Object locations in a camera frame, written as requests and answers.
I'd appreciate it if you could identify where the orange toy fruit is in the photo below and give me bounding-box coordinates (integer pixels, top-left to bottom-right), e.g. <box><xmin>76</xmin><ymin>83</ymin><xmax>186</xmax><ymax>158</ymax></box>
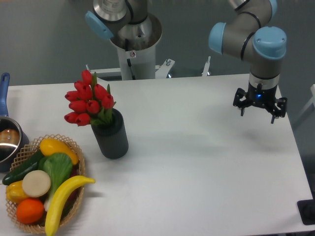
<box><xmin>16</xmin><ymin>198</ymin><xmax>44</xmax><ymax>224</ymax></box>

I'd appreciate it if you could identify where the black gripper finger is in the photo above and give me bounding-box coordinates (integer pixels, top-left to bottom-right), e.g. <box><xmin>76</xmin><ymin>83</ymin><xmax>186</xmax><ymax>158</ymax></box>
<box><xmin>233</xmin><ymin>88</ymin><xmax>249</xmax><ymax>116</ymax></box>
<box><xmin>270</xmin><ymin>97</ymin><xmax>287</xmax><ymax>124</ymax></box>

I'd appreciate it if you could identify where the silver bolt post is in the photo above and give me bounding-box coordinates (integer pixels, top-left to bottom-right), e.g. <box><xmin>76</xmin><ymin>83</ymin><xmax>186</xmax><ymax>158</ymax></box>
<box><xmin>201</xmin><ymin>56</ymin><xmax>211</xmax><ymax>77</ymax></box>

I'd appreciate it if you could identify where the green toy cucumber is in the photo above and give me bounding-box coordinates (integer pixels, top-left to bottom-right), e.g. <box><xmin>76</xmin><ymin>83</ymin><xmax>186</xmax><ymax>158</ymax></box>
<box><xmin>2</xmin><ymin>149</ymin><xmax>44</xmax><ymax>185</ymax></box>

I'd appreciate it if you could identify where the green toy bok choy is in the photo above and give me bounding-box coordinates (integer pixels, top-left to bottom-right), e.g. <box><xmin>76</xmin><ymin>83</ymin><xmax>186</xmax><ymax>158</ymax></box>
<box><xmin>38</xmin><ymin>152</ymin><xmax>72</xmax><ymax>212</ymax></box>

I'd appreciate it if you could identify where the yellow toy squash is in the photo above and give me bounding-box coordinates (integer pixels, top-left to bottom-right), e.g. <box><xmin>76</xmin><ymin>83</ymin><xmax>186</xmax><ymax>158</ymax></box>
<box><xmin>39</xmin><ymin>138</ymin><xmax>79</xmax><ymax>165</ymax></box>

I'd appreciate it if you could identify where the yellow toy bell pepper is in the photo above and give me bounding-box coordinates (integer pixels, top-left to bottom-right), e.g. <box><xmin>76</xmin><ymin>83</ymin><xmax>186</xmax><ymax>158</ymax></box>
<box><xmin>6</xmin><ymin>180</ymin><xmax>30</xmax><ymax>204</ymax></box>

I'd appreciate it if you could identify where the dark grey ribbed vase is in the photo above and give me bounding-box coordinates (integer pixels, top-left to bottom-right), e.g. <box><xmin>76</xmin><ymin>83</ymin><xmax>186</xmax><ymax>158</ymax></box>
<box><xmin>92</xmin><ymin>109</ymin><xmax>128</xmax><ymax>159</ymax></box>

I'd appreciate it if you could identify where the beige round toy slice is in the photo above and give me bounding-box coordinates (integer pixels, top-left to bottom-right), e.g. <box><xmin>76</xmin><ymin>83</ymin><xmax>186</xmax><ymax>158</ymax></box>
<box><xmin>22</xmin><ymin>170</ymin><xmax>51</xmax><ymax>198</ymax></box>

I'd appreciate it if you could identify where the woven wicker basket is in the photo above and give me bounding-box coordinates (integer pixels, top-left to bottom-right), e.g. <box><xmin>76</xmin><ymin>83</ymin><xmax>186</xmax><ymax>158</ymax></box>
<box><xmin>5</xmin><ymin>134</ymin><xmax>86</xmax><ymax>235</ymax></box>

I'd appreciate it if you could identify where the black device at table edge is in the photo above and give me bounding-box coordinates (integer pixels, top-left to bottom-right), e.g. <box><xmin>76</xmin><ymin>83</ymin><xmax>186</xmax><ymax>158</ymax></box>
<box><xmin>297</xmin><ymin>199</ymin><xmax>315</xmax><ymax>225</ymax></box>

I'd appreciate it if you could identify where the blue handled saucepan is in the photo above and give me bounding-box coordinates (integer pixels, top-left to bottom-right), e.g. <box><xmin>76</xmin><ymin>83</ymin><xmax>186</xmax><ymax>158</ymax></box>
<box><xmin>0</xmin><ymin>73</ymin><xmax>29</xmax><ymax>173</ymax></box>

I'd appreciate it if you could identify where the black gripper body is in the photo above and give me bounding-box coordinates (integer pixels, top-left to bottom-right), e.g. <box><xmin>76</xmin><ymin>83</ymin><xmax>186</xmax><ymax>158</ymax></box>
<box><xmin>242</xmin><ymin>84</ymin><xmax>278</xmax><ymax>111</ymax></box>

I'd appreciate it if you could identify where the yellow toy banana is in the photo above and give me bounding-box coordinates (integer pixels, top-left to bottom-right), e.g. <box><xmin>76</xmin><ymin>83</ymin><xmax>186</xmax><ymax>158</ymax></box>
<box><xmin>45</xmin><ymin>176</ymin><xmax>96</xmax><ymax>236</ymax></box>

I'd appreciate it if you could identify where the white frame at right edge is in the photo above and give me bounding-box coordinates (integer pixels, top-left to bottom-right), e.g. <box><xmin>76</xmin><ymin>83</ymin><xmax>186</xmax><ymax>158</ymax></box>
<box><xmin>292</xmin><ymin>84</ymin><xmax>315</xmax><ymax>130</ymax></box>

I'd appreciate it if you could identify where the red tulip bouquet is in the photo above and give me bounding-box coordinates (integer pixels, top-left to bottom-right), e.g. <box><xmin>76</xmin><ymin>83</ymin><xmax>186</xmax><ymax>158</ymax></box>
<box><xmin>64</xmin><ymin>70</ymin><xmax>115</xmax><ymax>127</ymax></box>

